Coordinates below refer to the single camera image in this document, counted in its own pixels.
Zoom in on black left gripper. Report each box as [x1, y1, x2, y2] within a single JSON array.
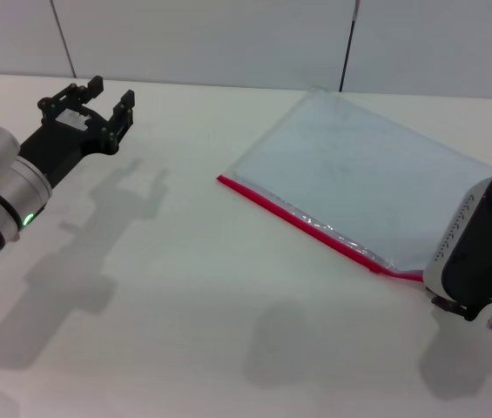
[[18, 75, 137, 188]]

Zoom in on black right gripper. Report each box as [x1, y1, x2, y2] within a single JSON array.
[[423, 286, 478, 322]]

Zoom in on clear document bag red zipper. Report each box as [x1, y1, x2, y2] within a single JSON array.
[[216, 88, 492, 284]]

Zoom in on silver black right wrist camera box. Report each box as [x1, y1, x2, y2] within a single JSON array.
[[422, 172, 492, 313]]

